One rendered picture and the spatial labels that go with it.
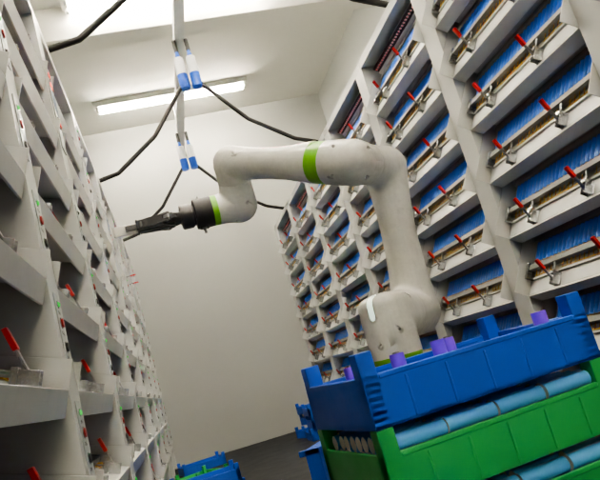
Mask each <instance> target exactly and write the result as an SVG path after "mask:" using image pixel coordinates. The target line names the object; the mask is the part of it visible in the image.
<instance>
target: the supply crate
mask: <svg viewBox="0 0 600 480"><path fill-rule="evenodd" d="M555 299H556V302H557V305H558V308H559V310H560V312H561V315H562V316H560V317H556V318H552V319H549V322H547V323H543V324H540V325H537V326H534V325H533V323H532V324H527V325H524V326H520V327H516V328H511V329H507V330H500V331H499V329H498V327H497V324H496V321H495V318H494V315H489V316H486V317H482V318H479V319H476V322H477V325H478V328H479V330H480V333H481V336H479V337H475V338H472V339H469V340H466V341H463V342H459V343H456V344H455V345H456V348H457V350H452V351H449V352H445V353H442V354H439V355H435V356H433V353H432V350H431V351H428V352H424V353H421V354H418V355H414V356H412V357H409V358H406V361H407V365H404V366H401V367H397V368H394V369H393V368H392V365H391V363H388V364H386V365H383V366H379V367H375V366H374V362H373V359H372V356H371V352H370V350H367V351H363V352H360V353H356V354H354V355H350V356H349V361H350V367H351V370H352V374H353V377H354V379H352V380H348V381H347V380H346V376H344V377H341V378H337V379H334V380H331V381H328V382H325V383H323V380H322V377H321V373H320V370H319V367H318V365H315V366H312V367H308V368H305V369H301V372H302V376H303V380H304V383H305V387H306V391H307V395H308V398H309V401H310V408H311V411H312V415H313V419H314V422H315V426H316V429H317V430H357V431H379V430H383V429H386V428H389V427H392V426H395V425H398V424H401V423H404V422H407V421H409V420H412V419H415V418H418V417H421V416H424V415H427V414H430V413H433V412H436V411H439V410H443V409H446V408H449V407H452V406H455V405H458V404H461V403H464V402H467V401H469V400H472V399H475V398H478V397H481V396H484V395H487V394H490V393H493V392H496V391H499V390H503V389H506V388H509V387H512V386H515V385H518V384H521V383H524V382H527V381H529V380H531V379H534V378H537V377H540V376H543V375H546V374H549V373H552V372H555V371H558V370H562V369H565V368H568V367H571V366H574V365H577V364H580V363H583V362H586V361H589V360H591V359H594V358H597V357H600V350H599V349H598V346H597V343H596V340H595V338H594V335H593V332H592V329H591V327H590V322H589V320H588V317H587V315H586V312H585V310H584V307H583V304H582V302H581V299H580V296H579V293H578V291H574V292H570V293H567V294H563V295H560V296H556V297H555Z"/></svg>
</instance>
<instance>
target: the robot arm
mask: <svg viewBox="0 0 600 480"><path fill-rule="evenodd" d="M212 164H213V168H214V172H215V175H216V179H217V183H218V187H219V192H218V193H217V194H215V195H211V196H207V197H202V198H199V197H198V196H196V199H193V200H191V205H190V204H185V205H181V206H178V211H179V212H169V211H165V212H163V213H160V214H157V215H153V216H151V217H147V218H144V219H141V220H135V223H132V224H128V225H124V226H120V227H115V228H112V231H113V236H114V238H119V237H124V236H128V235H132V234H136V233H138V235H141V234H144V233H150V232H156V231H161V230H172V228H175V227H176V226H179V225H182V227H183V229H184V230H188V229H193V228H194V227H195V226H196V227H197V228H198V229H199V230H204V231H205V233H208V229H209V228H210V227H213V226H218V225H222V224H228V223H243V222H247V221H249V220H250V219H251V218H252V216H253V215H254V214H255V213H256V210H257V200H256V197H255V194H254V190H253V186H252V182H251V180H257V179H275V180H288V181H295V182H302V183H308V184H313V185H318V184H323V185H334V186H362V185H367V187H368V190H369V193H370V198H371V201H372V204H373V207H374V210H375V213H376V217H377V221H378V225H379V229H380V232H381V236H382V240H383V245H384V250H385V254H386V260H387V266H388V272H389V280H390V291H385V292H380V293H377V294H374V295H373V296H371V297H369V298H367V299H365V300H364V301H362V302H361V303H360V304H359V306H358V313H359V317H360V321H361V324H362V328H363V332H364V334H365V338H366V341H367V345H368V348H369V350H370V352H371V356H372V359H373V362H374V366H375V367H379V366H383V365H386V364H388V363H390V355H392V353H393V352H396V351H399V352H404V355H405V358H409V357H412V356H414V355H418V354H421V353H423V348H422V344H421V341H420V337H419V335H422V334H425V333H428V332H430V331H431V330H433V329H434V328H435V327H436V325H437V323H438V322H439V319H440V315H441V308H440V304H439V302H438V299H437V297H436V294H435V291H434V289H433V286H432V283H431V280H430V276H429V273H428V270H427V267H426V264H425V260H424V257H423V253H422V251H421V247H420V243H419V239H418V235H417V231H416V227H415V222H414V217H413V212H412V206H411V200H410V188H409V179H408V170H407V162H406V159H405V157H404V155H403V154H402V153H401V152H400V151H399V150H397V149H396V148H393V147H390V146H377V145H372V144H370V143H367V142H365V141H362V140H359V139H338V140H327V141H318V142H317V141H309V142H306V143H301V144H295V145H289V146H282V147H267V148H250V147H239V146H233V145H229V146H225V147H223V148H221V149H220V150H218V151H217V152H216V153H215V155H214V157H213V162H212ZM140 233H141V234H140Z"/></svg>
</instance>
